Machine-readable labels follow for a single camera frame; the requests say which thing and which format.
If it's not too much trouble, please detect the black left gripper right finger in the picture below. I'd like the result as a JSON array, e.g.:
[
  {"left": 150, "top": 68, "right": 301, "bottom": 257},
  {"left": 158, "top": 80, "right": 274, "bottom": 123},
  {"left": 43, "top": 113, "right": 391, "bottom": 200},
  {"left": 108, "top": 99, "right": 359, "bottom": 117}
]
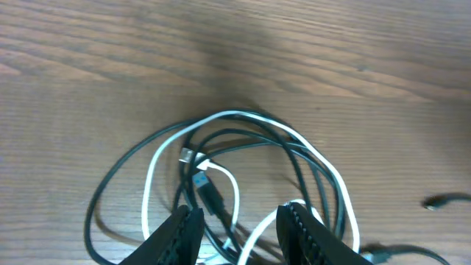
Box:
[{"left": 276, "top": 202, "right": 371, "bottom": 265}]

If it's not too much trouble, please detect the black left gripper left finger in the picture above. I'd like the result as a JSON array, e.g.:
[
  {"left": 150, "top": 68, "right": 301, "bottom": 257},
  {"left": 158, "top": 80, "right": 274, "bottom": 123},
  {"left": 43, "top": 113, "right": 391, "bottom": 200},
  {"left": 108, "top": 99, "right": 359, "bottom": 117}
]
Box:
[{"left": 119, "top": 205, "right": 205, "bottom": 265}]

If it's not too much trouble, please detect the white USB cable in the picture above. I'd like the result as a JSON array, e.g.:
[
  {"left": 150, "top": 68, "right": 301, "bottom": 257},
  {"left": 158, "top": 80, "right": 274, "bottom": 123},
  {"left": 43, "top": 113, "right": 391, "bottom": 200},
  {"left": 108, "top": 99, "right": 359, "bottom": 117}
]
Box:
[{"left": 141, "top": 110, "right": 361, "bottom": 265}]

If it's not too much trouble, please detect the left camera black cable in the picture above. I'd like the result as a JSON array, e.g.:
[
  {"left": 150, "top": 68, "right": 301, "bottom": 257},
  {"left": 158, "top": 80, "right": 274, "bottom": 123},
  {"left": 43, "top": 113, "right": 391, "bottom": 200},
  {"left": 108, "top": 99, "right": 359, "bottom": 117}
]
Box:
[{"left": 358, "top": 191, "right": 471, "bottom": 265}]

